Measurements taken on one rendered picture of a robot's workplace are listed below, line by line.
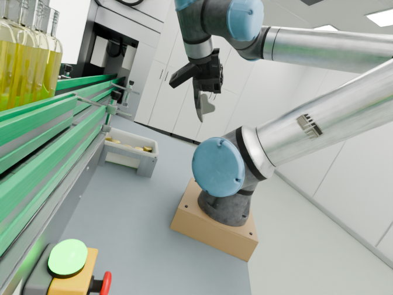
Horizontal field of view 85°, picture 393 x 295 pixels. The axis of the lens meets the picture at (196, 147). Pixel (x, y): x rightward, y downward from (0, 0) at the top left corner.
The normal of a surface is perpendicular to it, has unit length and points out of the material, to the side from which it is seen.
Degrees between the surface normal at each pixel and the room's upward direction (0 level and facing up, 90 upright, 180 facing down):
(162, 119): 90
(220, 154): 96
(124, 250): 0
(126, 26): 90
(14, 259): 0
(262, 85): 90
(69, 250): 6
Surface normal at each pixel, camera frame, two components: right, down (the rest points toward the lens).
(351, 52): -0.55, 0.33
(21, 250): 0.36, -0.90
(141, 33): 0.21, 0.33
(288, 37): -0.47, -0.04
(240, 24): -0.55, 0.59
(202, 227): -0.13, 0.22
